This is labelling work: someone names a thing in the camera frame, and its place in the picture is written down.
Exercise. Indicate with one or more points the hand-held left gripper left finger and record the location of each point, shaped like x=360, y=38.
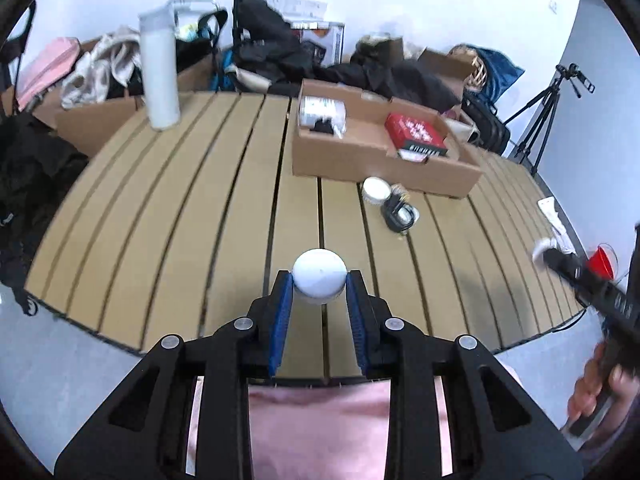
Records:
x=280, y=325

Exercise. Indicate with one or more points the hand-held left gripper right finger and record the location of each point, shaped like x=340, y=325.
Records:
x=357, y=325

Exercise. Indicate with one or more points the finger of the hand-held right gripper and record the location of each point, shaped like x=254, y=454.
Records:
x=565, y=269

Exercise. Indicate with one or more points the small white bottle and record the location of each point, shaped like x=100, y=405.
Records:
x=319, y=275

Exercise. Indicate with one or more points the shallow cardboard tray box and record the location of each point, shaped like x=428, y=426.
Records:
x=340, y=161

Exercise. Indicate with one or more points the small black pouch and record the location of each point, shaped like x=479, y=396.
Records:
x=322, y=128

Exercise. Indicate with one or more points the red printed box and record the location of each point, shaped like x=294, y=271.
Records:
x=412, y=130

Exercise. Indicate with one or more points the white plastic swab container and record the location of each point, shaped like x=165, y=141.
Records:
x=322, y=107

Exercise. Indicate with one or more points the person's right forearm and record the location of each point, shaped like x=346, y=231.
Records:
x=607, y=449

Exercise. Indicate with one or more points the person's right hand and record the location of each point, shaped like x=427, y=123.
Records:
x=587, y=390

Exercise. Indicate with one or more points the red plastic bucket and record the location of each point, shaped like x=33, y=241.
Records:
x=602, y=262

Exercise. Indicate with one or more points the pink blanket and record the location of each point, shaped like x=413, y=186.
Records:
x=320, y=430

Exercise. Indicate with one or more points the small white round jar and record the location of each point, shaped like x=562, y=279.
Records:
x=376, y=191

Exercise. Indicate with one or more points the black suitcase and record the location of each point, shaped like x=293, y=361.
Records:
x=487, y=125

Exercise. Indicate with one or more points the black tripod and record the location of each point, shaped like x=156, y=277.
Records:
x=556, y=83

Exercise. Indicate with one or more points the blue bag with woven basket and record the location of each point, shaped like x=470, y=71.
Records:
x=501, y=72

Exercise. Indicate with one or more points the woven rattan ball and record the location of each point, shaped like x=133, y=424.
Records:
x=477, y=72

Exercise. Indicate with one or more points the open cardboard box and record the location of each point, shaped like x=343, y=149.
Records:
x=442, y=65

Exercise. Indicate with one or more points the cream fabric bag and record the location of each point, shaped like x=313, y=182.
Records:
x=255, y=80

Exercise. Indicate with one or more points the black clothing pile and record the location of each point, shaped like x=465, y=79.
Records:
x=400, y=80

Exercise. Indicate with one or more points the large cardboard box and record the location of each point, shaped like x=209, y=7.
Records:
x=95, y=126

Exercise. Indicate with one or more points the white thermos bottle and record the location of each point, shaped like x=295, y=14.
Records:
x=160, y=75

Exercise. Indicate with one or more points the beige canvas bag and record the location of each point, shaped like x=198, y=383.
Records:
x=380, y=41

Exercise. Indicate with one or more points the printed product box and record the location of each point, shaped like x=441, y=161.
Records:
x=325, y=40

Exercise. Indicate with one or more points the black folding wagon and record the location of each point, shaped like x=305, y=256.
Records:
x=260, y=25

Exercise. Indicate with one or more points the black tote bag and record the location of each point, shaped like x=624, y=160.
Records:
x=215, y=22

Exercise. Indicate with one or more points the beige clothes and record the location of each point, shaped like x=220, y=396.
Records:
x=100, y=67

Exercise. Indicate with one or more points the white metal rack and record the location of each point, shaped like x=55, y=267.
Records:
x=192, y=1

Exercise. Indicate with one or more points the pink garment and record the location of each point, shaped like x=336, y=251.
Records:
x=47, y=67

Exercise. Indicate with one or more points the black hand trolley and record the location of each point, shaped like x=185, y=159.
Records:
x=31, y=14

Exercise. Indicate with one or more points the black camera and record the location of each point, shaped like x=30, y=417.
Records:
x=575, y=74

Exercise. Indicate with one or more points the white wall switch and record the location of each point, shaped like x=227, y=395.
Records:
x=553, y=5

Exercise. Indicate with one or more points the white wall socket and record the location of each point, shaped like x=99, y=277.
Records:
x=287, y=5
x=314, y=9

